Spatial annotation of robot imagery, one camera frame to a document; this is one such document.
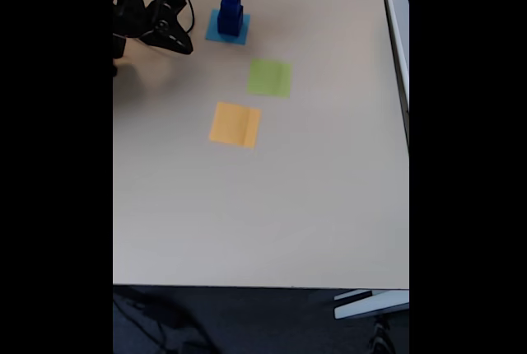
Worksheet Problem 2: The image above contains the white table foot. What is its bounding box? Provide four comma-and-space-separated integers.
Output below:
333, 288, 410, 320

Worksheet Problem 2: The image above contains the green paper square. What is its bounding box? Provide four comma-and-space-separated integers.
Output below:
245, 58, 293, 99

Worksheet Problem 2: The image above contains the blue paper square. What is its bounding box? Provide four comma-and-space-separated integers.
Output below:
204, 7, 252, 46

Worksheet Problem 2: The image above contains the large blue cube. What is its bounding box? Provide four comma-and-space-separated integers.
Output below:
217, 10, 245, 38

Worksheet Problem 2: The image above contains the orange paper square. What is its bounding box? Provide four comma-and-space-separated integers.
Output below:
208, 101, 263, 150

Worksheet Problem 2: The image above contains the white neighbouring desk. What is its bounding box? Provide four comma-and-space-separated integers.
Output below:
377, 0, 410, 151

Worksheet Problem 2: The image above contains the medium blue cube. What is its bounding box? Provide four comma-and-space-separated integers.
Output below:
220, 0, 244, 18

